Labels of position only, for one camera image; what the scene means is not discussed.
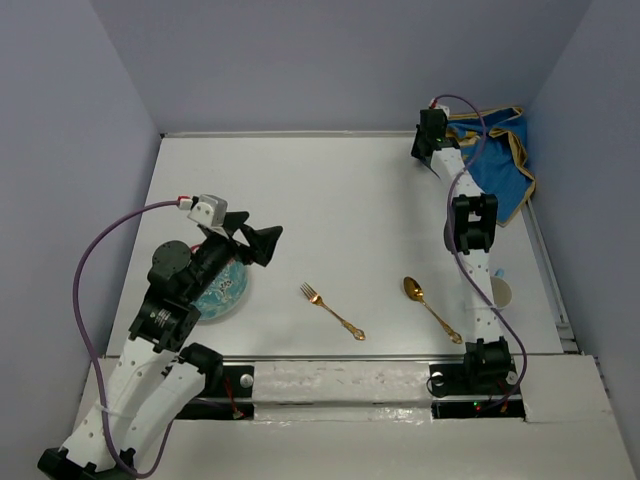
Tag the gold spoon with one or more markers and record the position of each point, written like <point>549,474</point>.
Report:
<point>415,292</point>

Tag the blue paper cup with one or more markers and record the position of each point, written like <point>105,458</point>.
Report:
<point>501,290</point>

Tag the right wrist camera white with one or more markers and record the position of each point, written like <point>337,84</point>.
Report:
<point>436,104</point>

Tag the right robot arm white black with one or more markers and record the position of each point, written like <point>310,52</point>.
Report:
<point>469,234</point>

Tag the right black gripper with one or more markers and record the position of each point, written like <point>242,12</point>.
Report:
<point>414,149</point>

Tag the gold fork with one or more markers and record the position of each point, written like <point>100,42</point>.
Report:
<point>315,298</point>

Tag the blue cartoon placemat cloth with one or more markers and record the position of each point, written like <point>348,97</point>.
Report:
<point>496,143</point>

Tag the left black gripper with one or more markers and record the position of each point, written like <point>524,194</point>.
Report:
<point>263,241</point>

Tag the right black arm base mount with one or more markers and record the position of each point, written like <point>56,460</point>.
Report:
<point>454,399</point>

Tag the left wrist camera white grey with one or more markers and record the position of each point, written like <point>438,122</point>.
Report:
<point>208,211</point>

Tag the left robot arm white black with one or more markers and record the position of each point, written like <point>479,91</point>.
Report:
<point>158,372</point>

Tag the red and blue ceramic plate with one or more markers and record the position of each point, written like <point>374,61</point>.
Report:
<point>224,293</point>

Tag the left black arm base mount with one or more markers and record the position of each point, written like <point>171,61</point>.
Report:
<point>227,397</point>

